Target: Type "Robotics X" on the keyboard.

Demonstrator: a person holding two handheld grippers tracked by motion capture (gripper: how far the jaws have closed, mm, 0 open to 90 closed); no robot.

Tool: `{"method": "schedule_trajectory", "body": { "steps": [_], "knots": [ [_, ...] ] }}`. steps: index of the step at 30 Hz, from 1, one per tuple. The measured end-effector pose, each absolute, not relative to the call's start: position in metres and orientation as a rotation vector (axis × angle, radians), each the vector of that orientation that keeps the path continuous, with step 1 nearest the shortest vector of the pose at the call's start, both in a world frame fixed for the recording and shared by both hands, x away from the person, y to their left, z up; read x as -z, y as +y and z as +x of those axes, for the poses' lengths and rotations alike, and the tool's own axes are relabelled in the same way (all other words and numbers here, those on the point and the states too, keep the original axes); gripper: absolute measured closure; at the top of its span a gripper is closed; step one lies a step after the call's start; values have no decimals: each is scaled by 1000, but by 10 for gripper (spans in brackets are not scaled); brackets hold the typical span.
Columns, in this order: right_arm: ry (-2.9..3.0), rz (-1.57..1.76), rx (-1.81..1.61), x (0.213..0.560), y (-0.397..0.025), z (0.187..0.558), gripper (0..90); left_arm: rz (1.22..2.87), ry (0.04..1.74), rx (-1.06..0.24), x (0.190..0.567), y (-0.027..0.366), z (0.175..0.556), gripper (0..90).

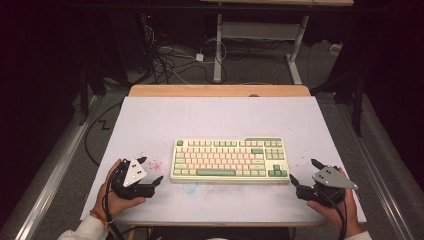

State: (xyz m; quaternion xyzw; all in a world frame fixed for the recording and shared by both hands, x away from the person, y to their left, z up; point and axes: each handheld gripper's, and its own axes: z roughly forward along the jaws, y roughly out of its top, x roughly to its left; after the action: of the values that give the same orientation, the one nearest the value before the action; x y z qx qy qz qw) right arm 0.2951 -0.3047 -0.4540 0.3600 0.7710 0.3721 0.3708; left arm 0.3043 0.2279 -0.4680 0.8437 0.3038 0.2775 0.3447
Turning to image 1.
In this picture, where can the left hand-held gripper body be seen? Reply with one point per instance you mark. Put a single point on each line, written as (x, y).
(133, 173)

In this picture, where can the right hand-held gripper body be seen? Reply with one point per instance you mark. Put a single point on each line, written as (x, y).
(331, 178)

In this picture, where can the cream green pink keyboard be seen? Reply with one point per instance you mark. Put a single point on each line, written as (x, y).
(230, 156)

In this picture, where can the person's left hand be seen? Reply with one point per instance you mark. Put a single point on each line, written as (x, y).
(120, 205)

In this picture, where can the person's right hand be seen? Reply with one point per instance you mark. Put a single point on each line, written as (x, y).
(336, 216)

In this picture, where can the black metal stand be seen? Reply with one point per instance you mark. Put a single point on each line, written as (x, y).
(358, 100)
(84, 96)

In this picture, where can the white table cover board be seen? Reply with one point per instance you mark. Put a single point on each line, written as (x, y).
(216, 116)

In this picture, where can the white power strip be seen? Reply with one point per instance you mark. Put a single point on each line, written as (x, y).
(336, 49)

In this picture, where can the white power adapter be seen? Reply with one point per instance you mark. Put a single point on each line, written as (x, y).
(199, 57)

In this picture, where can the metal floor rail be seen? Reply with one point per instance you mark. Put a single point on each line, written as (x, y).
(376, 173)
(56, 173)

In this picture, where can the white metal desk frame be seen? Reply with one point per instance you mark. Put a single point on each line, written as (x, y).
(260, 30)

